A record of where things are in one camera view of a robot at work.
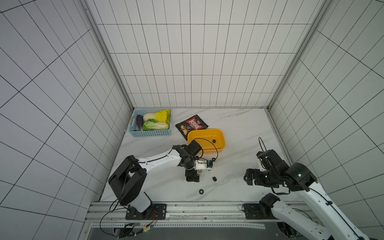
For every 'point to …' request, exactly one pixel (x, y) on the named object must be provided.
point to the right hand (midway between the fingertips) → (247, 178)
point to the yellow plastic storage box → (211, 141)
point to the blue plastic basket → (134, 132)
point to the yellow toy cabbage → (163, 116)
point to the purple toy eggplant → (140, 121)
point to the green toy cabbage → (153, 124)
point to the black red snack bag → (194, 122)
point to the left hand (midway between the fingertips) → (192, 173)
